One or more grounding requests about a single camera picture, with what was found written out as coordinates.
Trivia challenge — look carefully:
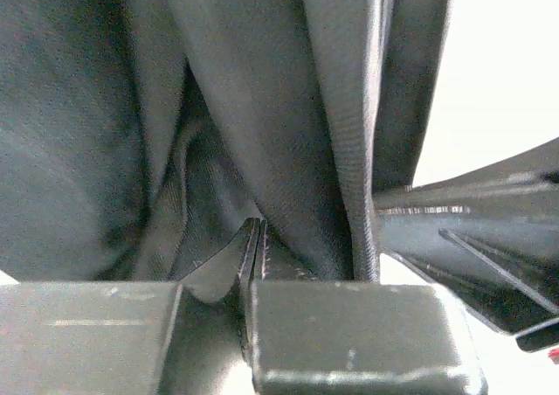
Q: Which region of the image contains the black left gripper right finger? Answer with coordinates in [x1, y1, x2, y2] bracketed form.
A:
[244, 225, 488, 394]

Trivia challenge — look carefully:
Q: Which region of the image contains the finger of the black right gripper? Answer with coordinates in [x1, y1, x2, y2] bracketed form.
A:
[373, 140, 558, 353]

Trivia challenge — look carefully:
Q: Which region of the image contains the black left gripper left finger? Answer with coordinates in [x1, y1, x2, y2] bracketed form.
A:
[1, 218, 260, 394]

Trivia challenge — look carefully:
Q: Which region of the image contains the black pleated skirt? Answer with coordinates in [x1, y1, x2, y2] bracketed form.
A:
[1, 0, 450, 281]

